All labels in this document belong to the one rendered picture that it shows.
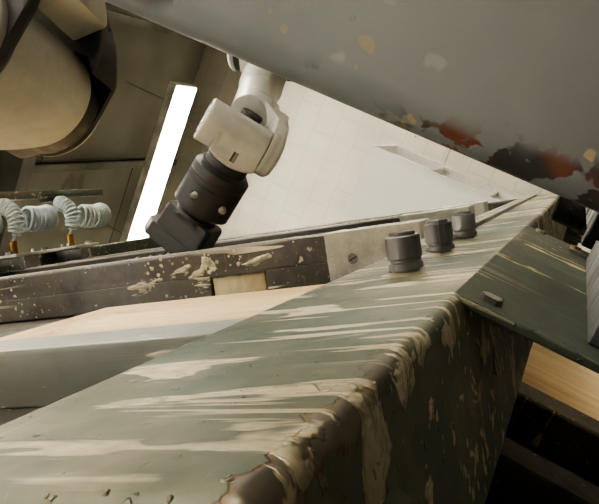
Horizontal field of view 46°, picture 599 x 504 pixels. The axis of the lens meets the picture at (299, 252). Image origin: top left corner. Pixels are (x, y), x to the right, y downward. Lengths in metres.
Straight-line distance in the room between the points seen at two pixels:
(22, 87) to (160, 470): 0.35
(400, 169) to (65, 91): 4.31
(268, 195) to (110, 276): 5.61
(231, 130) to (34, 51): 0.56
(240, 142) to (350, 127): 5.33
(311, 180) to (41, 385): 6.01
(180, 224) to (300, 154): 5.45
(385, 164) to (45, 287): 3.81
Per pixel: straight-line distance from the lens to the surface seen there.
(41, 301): 1.16
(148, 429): 0.20
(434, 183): 4.71
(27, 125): 0.51
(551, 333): 0.39
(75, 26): 0.53
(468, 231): 0.76
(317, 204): 6.46
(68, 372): 0.49
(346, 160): 6.34
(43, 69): 0.49
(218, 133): 1.01
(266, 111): 1.10
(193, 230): 1.06
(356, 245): 0.89
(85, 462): 0.19
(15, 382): 0.53
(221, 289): 0.98
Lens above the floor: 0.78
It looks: 17 degrees up
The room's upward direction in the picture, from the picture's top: 63 degrees counter-clockwise
